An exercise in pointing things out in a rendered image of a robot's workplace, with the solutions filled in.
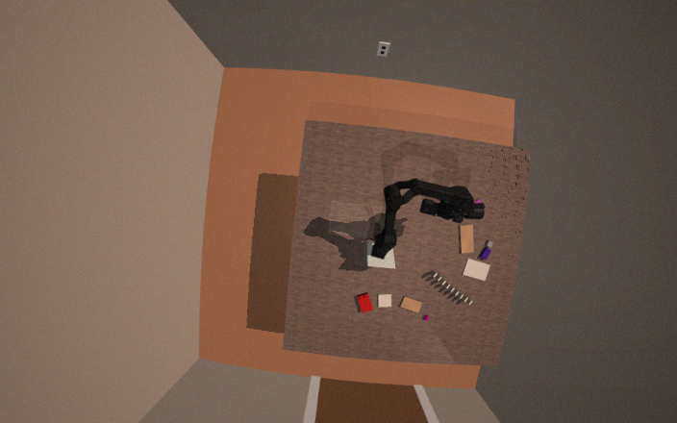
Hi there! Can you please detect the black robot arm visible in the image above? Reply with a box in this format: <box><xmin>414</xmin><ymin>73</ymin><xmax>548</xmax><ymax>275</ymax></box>
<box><xmin>371</xmin><ymin>179</ymin><xmax>486</xmax><ymax>259</ymax></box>

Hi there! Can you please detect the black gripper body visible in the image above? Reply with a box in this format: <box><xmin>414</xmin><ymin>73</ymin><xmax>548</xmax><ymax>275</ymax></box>
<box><xmin>419</xmin><ymin>198</ymin><xmax>464</xmax><ymax>223</ymax></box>

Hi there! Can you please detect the red flat block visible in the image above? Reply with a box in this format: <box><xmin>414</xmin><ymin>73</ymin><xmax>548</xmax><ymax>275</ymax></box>
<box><xmin>358</xmin><ymin>292</ymin><xmax>373</xmax><ymax>313</ymax></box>

